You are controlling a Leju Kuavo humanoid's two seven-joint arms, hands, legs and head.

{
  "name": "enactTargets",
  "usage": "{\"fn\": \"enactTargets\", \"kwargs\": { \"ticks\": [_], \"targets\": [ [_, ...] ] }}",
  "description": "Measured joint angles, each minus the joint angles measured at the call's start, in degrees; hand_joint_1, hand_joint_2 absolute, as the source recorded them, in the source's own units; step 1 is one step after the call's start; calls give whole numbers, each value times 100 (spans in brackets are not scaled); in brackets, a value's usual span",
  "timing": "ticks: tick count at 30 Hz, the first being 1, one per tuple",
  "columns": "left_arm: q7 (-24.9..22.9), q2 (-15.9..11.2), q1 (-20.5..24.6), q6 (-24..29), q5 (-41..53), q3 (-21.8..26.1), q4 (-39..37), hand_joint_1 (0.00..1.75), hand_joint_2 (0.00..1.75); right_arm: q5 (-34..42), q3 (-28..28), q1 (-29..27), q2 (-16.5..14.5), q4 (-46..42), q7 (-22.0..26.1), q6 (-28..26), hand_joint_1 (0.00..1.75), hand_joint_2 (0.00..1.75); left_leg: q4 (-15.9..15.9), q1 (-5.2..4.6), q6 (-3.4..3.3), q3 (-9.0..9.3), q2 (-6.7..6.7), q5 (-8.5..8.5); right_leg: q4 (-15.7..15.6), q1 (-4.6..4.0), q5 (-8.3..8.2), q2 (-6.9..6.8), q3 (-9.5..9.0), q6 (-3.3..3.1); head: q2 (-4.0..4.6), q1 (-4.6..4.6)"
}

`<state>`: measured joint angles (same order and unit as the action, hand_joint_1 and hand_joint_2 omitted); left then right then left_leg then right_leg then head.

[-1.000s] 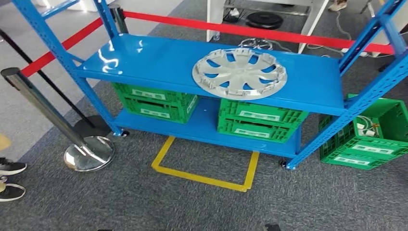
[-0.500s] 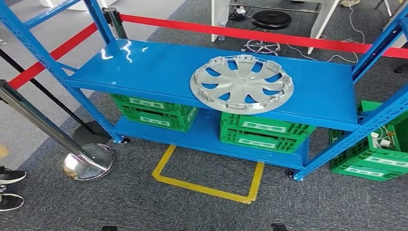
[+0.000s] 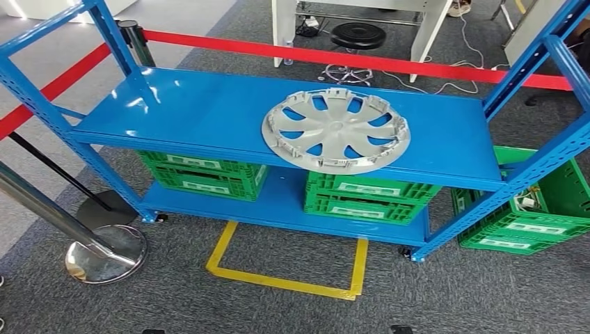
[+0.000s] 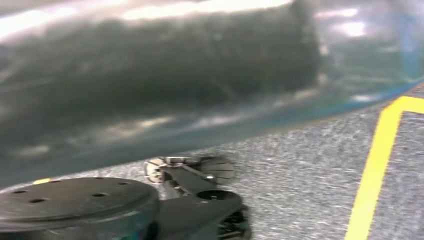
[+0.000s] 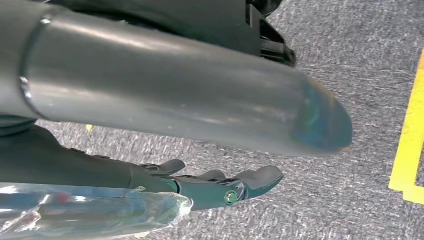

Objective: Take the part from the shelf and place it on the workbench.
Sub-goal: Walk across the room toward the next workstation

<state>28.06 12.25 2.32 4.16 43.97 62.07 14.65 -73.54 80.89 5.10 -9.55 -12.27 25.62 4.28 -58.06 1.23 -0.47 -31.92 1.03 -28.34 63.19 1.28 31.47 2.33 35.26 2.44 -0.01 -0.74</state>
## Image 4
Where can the black robot torso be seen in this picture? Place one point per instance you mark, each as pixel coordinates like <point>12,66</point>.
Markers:
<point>99,205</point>

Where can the yellow tape strip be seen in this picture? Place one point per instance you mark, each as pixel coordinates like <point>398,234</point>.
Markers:
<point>41,181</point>

